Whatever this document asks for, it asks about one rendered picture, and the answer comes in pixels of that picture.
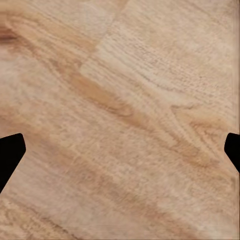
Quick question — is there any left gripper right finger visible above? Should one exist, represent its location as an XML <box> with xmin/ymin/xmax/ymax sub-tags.
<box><xmin>224</xmin><ymin>132</ymin><xmax>240</xmax><ymax>173</ymax></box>

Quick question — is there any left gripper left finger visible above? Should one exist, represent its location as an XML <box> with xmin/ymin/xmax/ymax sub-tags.
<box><xmin>0</xmin><ymin>133</ymin><xmax>26</xmax><ymax>193</ymax></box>

